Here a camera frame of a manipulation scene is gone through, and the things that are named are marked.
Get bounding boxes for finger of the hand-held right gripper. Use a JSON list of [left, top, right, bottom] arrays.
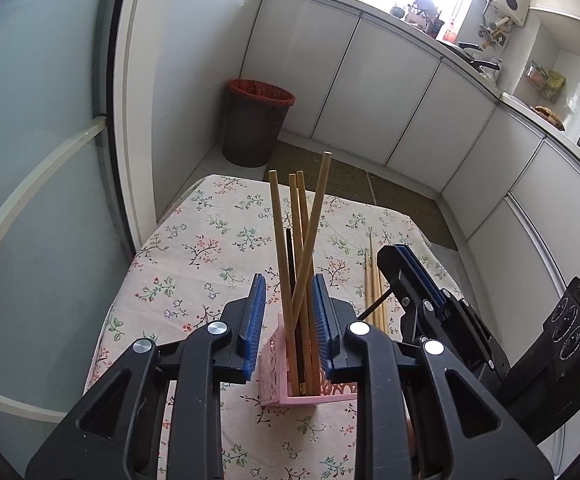
[[446, 299, 510, 377], [376, 244, 472, 357]]

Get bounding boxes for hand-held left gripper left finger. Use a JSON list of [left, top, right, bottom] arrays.
[[25, 272, 267, 480]]

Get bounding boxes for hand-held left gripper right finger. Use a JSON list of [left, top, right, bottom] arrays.
[[310, 274, 553, 480]]

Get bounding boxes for pink perforated plastic basket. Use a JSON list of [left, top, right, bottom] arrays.
[[259, 311, 362, 409]]

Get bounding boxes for light wooden chopstick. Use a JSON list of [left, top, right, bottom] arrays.
[[296, 170, 324, 394], [288, 173, 316, 394], [290, 151, 333, 319], [268, 170, 302, 394]]

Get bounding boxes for floral tablecloth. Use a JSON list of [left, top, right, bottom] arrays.
[[85, 174, 463, 480]]

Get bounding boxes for white kitchen cabinets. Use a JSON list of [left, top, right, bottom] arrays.
[[240, 0, 580, 323]]

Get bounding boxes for brown trash bin red liner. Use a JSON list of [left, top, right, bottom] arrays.
[[221, 79, 296, 169]]

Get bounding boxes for black frying pan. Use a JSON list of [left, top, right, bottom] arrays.
[[456, 41, 502, 75]]

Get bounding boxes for copper pot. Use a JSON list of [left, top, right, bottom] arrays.
[[525, 62, 547, 90]]

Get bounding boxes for yellow food package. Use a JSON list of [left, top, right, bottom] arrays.
[[542, 71, 567, 102]]

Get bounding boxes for frosted glass sliding door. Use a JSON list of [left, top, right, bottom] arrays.
[[0, 0, 138, 423]]

